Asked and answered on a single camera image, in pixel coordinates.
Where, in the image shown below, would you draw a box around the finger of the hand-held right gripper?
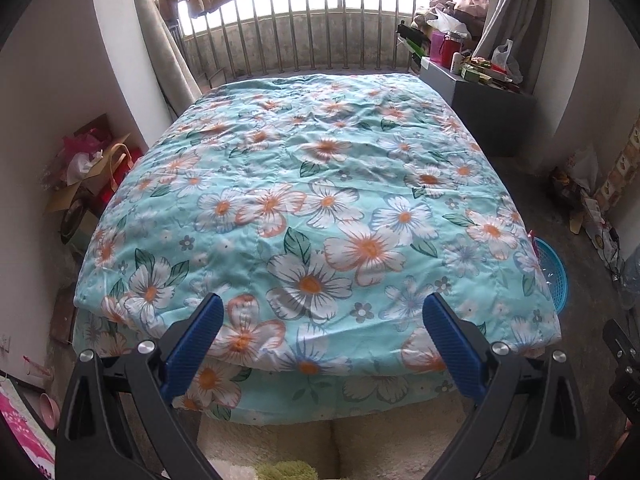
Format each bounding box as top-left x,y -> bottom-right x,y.
602,318 -> 640,374

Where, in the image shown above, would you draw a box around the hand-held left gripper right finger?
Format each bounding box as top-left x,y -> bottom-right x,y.
422,292 -> 588,480

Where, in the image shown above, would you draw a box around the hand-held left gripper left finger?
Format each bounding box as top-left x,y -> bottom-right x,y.
55,292 -> 225,480

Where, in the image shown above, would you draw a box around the blue plastic wastebasket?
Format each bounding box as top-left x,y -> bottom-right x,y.
530,237 -> 570,311

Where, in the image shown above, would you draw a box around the large clear water jug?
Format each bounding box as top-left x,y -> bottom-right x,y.
620,247 -> 640,311

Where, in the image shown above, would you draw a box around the printed paper bag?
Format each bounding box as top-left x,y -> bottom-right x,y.
582,195 -> 626,261

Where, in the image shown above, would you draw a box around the person's white fuzzy pants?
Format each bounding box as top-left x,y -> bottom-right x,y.
197,410 -> 468,480

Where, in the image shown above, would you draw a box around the green fuzzy cloth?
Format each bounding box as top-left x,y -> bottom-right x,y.
255,460 -> 321,480

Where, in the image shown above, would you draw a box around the pink bowl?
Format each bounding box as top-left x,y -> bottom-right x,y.
39,392 -> 63,421

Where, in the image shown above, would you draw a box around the dark snack bags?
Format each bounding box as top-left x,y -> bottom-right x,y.
550,167 -> 583,206

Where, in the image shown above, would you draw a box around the round dark tin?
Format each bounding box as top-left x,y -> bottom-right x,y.
60,200 -> 101,246

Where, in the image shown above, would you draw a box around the tall patterned cardboard box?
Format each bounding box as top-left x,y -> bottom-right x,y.
597,125 -> 640,211

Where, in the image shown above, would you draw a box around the crumpled clear plastic bag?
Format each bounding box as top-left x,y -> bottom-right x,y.
567,147 -> 601,191

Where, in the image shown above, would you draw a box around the tan paper gift bag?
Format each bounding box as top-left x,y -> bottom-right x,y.
97,142 -> 143,196

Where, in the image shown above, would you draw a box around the pink printed cloth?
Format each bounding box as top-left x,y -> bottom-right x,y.
0,390 -> 56,468

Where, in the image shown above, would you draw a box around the floral teal blanket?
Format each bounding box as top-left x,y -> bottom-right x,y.
70,74 -> 561,426

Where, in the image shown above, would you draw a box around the grey cabinet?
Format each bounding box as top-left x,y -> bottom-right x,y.
419,57 -> 538,158

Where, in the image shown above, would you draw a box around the green box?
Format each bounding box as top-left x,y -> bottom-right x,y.
460,62 -> 493,83

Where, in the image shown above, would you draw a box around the white plastic bag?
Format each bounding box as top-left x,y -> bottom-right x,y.
491,40 -> 523,83

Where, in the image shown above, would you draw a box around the beige curtain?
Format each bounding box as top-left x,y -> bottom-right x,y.
127,0 -> 203,121

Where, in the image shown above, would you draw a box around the red cup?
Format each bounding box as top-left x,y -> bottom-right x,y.
442,31 -> 463,68

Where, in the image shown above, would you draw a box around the metal window railing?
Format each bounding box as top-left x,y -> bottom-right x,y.
167,0 -> 461,91

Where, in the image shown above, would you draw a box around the pile of clothes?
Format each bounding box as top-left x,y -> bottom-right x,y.
412,0 -> 493,41

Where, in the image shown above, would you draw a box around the grey curtain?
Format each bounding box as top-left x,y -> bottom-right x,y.
472,0 -> 546,68

